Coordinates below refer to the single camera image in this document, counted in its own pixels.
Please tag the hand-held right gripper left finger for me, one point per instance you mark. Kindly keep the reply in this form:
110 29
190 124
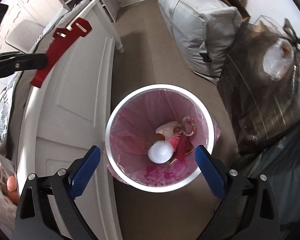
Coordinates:
86 172

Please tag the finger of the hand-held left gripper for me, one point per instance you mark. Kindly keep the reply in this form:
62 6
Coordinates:
32 61

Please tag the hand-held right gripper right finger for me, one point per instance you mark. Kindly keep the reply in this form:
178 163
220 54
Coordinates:
210 172

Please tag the dark red packaging piece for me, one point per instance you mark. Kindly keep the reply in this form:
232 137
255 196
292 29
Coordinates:
182 150

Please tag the clear plastic cup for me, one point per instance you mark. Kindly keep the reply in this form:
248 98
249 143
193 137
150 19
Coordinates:
188 127

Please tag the white plastic ball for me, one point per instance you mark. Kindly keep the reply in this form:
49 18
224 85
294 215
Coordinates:
160 152

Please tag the white round bin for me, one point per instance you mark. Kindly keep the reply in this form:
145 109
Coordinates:
152 188

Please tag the white tissue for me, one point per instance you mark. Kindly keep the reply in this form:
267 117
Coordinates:
167 130

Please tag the yellow cardboard box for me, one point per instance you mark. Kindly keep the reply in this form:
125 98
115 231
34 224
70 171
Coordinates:
160 136

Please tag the pink bin liner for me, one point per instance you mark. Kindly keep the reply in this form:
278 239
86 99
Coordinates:
130 130

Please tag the dark clothes pile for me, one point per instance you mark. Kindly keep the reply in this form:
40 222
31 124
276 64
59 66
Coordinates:
290 155

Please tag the dark plastic-wrapped bag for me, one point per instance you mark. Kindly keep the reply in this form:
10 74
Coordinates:
252 92

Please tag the white plastic drawer unit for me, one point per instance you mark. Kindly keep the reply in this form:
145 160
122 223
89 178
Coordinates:
107 2

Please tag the white bubble wrap bundle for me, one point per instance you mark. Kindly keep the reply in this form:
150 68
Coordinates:
275 62

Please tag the grey storage bag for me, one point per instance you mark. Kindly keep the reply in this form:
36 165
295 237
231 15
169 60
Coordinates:
197 17

